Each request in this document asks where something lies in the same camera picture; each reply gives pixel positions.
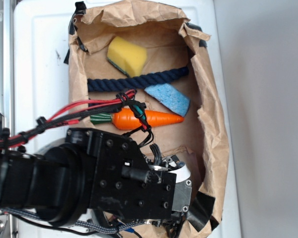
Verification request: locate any blue sponge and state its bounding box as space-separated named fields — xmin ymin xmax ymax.
xmin=145 ymin=83 xmax=190 ymax=117

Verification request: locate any red and black cable bundle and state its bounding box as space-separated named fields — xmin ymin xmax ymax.
xmin=0 ymin=89 xmax=154 ymax=152

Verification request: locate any yellow sponge green backing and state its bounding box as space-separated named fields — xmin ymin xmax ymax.
xmin=107 ymin=36 xmax=148 ymax=77

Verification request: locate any dark blue rope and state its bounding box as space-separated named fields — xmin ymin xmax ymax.
xmin=86 ymin=65 xmax=189 ymax=94

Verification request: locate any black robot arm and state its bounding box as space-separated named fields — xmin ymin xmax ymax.
xmin=0 ymin=128 xmax=192 ymax=227

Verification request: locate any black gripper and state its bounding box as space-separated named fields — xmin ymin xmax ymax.
xmin=64 ymin=127 xmax=193 ymax=228

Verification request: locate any aluminium frame rail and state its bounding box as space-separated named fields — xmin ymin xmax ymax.
xmin=0 ymin=0 xmax=15 ymax=238

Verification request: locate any brown paper bag tray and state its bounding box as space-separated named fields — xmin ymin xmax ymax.
xmin=69 ymin=0 xmax=229 ymax=238

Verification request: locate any white plastic lid board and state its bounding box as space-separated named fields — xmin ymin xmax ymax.
xmin=14 ymin=0 xmax=242 ymax=238

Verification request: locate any orange toy carrot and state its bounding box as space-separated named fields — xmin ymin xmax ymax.
xmin=90 ymin=108 xmax=184 ymax=130

